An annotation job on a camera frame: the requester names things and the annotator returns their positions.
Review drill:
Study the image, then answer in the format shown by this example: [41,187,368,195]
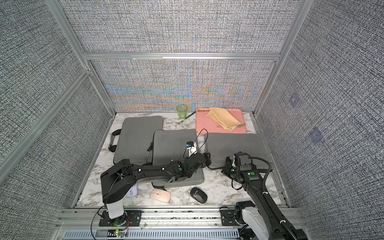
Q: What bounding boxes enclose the pink tray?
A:
[196,108,247,134]

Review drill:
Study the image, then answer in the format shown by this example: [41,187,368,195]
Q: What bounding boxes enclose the green plastic cup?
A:
[177,104,188,119]

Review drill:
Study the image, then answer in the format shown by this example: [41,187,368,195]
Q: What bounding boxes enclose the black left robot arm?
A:
[101,153,211,220]

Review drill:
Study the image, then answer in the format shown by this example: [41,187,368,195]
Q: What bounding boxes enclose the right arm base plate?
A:
[219,207,240,227]

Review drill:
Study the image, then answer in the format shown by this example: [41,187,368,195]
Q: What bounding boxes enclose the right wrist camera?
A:
[233,152,252,171]

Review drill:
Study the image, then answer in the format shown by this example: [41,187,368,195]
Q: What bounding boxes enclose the pink computer mouse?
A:
[150,189,171,203]

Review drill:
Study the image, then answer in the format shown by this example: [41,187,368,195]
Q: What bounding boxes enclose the grey laptop bag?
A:
[205,133,270,170]
[108,116,164,165]
[147,130,205,190]

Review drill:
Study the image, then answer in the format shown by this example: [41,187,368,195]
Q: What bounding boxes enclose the black computer mouse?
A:
[190,187,208,204]

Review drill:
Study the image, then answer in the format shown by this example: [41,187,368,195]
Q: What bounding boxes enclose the tan folded cloth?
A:
[207,108,242,132]

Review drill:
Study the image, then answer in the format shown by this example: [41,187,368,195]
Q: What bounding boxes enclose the lilac computer mouse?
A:
[126,186,138,198]

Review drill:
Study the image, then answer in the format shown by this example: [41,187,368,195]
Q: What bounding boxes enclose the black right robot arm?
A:
[222,153,308,240]

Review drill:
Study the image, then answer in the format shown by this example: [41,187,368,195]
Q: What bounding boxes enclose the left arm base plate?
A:
[99,210,142,227]

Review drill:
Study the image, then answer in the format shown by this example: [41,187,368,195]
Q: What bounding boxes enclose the aluminium front rail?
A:
[51,206,250,240]

